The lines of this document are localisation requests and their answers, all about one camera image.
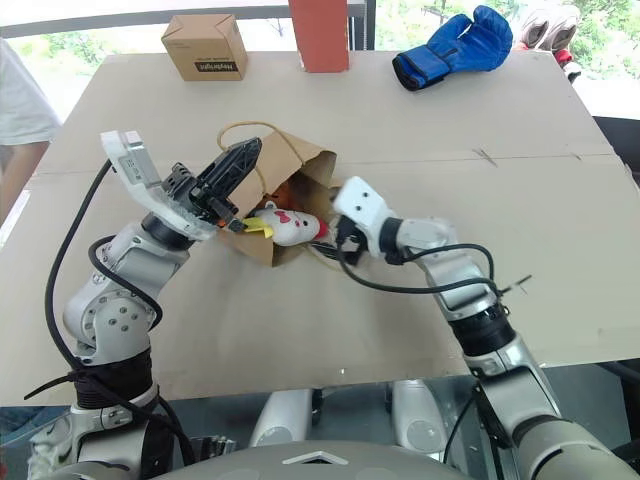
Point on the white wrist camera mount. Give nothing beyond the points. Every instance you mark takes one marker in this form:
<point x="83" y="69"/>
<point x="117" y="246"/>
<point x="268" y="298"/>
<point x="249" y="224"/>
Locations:
<point x="362" y="202"/>
<point x="137" y="167"/>

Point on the blue boxing glove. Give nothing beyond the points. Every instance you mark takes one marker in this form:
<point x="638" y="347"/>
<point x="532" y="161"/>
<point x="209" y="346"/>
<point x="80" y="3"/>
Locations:
<point x="455" y="47"/>

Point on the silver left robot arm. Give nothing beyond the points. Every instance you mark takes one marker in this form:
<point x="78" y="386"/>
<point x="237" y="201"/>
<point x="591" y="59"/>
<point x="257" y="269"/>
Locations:
<point x="117" y="320"/>

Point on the person in white shirt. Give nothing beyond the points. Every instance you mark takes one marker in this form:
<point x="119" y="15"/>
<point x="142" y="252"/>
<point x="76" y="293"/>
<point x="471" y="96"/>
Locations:
<point x="20" y="100"/>

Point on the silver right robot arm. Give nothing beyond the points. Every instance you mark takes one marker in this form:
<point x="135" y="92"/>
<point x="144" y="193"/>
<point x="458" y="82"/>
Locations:
<point x="505" y="385"/>

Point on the grey robot torso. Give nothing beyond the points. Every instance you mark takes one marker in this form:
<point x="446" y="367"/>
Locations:
<point x="280" y="462"/>

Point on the white sneaker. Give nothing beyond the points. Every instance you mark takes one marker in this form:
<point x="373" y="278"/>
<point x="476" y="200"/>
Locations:
<point x="50" y="445"/>

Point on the brown cardboard table sheet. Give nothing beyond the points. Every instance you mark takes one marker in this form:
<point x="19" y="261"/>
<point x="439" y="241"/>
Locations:
<point x="310" y="310"/>
<point x="350" y="110"/>

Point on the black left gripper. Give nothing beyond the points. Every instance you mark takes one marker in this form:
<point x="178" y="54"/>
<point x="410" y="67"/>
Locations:
<point x="182" y="187"/>

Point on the tall red-brown box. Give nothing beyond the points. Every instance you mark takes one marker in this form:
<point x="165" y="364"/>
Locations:
<point x="320" y="35"/>

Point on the small brown cardboard box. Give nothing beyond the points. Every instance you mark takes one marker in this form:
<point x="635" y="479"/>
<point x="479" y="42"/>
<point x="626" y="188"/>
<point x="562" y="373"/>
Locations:
<point x="205" y="47"/>

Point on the white rounded robot leg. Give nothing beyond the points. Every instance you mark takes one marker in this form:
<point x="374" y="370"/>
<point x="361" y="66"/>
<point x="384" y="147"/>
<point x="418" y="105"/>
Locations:
<point x="417" y="417"/>
<point x="280" y="417"/>

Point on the brown paper bag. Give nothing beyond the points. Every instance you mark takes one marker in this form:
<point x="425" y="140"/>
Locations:
<point x="277" y="160"/>

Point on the black window post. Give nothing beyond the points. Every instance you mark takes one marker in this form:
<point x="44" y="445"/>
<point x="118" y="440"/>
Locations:
<point x="362" y="22"/>

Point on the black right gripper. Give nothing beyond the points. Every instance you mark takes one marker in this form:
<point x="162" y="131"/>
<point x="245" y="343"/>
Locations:
<point x="350" y="240"/>

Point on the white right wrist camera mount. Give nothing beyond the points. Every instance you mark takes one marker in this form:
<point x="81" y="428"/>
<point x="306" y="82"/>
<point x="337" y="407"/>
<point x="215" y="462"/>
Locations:
<point x="362" y="202"/>

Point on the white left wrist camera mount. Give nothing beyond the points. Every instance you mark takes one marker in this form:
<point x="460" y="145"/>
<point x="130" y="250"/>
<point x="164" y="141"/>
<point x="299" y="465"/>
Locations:
<point x="137" y="167"/>

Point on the white chicken plush toy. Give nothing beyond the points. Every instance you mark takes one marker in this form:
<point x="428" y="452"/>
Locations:
<point x="290" y="225"/>

